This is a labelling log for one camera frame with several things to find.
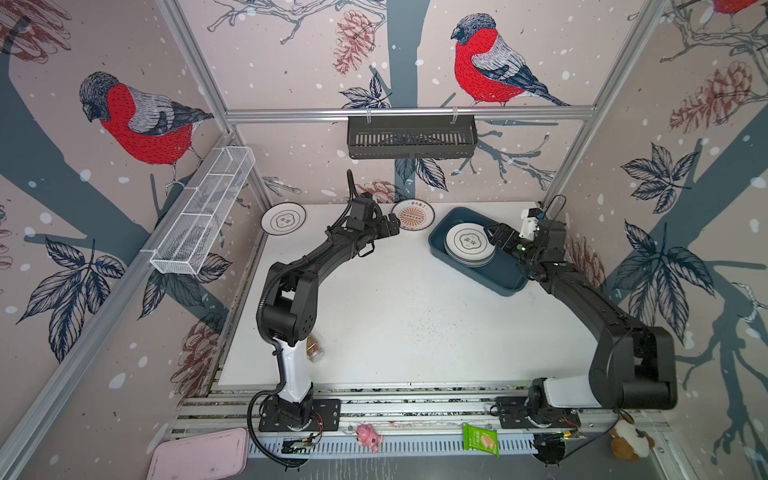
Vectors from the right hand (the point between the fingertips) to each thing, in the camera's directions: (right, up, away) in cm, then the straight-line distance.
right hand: (493, 235), depth 87 cm
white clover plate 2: (-74, +6, +31) cm, 81 cm away
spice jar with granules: (-52, -32, -6) cm, 61 cm away
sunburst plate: (-21, +8, +32) cm, 39 cm away
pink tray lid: (-69, -51, -19) cm, 88 cm away
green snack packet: (-9, -49, -17) cm, 52 cm away
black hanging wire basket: (-23, +34, +17) cm, 45 cm away
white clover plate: (-3, -4, +17) cm, 18 cm away
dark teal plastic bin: (+5, -13, +5) cm, 15 cm away
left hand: (-31, +4, +7) cm, 32 cm away
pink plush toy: (-36, -47, -18) cm, 62 cm away
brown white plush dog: (+25, -48, -19) cm, 57 cm away
